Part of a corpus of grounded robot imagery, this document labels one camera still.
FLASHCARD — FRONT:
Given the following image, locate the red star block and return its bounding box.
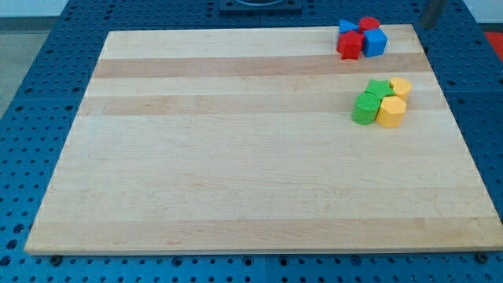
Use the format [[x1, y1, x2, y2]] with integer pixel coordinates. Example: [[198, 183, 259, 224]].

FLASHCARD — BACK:
[[336, 30, 365, 60]]

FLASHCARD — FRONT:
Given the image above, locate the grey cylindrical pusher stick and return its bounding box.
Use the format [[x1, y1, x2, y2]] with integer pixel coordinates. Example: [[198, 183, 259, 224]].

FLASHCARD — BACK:
[[420, 0, 447, 29]]

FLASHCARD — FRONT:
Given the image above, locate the yellow half-round block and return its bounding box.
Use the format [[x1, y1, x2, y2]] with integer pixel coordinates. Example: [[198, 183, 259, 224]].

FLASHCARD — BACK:
[[389, 77, 413, 101]]

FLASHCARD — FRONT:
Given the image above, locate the green cylinder block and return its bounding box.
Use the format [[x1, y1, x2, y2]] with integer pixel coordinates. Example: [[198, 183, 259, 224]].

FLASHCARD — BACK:
[[351, 92, 380, 125]]

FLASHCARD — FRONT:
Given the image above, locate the blue triangle block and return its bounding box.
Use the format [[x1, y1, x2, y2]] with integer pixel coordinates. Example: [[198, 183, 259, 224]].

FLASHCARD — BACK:
[[339, 19, 359, 34]]

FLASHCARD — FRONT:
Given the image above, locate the yellow hexagon block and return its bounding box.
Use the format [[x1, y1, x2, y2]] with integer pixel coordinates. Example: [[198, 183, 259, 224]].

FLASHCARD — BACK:
[[376, 96, 407, 128]]

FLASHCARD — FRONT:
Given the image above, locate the green star block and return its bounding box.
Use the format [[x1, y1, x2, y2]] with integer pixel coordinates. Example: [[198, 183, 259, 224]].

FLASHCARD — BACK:
[[365, 79, 395, 100]]

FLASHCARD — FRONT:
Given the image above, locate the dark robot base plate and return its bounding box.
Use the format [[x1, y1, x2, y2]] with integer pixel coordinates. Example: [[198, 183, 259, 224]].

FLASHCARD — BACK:
[[218, 0, 302, 13]]

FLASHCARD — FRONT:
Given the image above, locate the large wooden board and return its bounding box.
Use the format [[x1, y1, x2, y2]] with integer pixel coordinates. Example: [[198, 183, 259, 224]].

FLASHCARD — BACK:
[[25, 24, 502, 255]]

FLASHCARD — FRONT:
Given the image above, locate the red object at edge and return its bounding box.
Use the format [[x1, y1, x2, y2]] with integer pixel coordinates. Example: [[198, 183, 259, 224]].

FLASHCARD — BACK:
[[484, 31, 503, 61]]

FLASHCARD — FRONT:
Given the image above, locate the red cylinder block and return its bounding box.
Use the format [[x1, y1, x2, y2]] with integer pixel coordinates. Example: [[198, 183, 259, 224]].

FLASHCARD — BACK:
[[358, 17, 380, 33]]

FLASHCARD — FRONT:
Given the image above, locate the blue cube block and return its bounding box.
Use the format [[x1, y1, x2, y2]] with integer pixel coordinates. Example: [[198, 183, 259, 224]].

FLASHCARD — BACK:
[[362, 28, 387, 57]]

